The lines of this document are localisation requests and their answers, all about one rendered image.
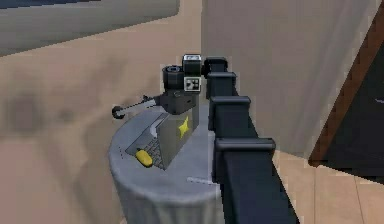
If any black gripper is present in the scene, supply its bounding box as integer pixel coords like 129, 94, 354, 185
111, 65, 198, 120

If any gray laptop yellow star logo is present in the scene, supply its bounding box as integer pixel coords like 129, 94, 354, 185
125, 105, 201, 171

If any yellow oval object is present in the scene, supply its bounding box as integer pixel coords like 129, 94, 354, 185
134, 149, 154, 168

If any round grey table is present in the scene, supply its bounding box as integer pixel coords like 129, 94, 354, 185
108, 101, 226, 224

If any grey sofa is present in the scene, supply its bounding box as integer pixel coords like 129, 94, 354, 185
0, 0, 181, 58

